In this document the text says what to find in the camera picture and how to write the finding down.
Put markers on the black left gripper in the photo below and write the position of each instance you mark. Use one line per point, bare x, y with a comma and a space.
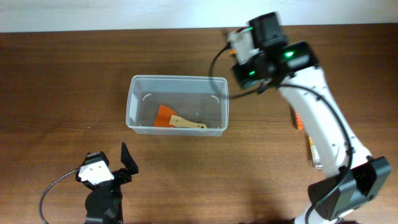
124, 176

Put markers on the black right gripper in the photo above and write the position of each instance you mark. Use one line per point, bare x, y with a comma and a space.
242, 74

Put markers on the orange scraper wooden handle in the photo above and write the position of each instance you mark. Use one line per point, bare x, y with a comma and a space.
166, 117

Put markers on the orange bit holder strip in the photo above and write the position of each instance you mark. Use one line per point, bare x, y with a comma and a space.
298, 122

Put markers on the clear screwdriver set pack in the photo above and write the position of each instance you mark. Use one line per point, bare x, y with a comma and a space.
315, 156

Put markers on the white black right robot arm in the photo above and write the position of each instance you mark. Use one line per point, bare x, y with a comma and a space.
353, 176

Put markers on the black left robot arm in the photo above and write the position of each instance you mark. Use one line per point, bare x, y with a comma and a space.
104, 203

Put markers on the clear plastic container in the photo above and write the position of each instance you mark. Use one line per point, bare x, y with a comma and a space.
197, 99

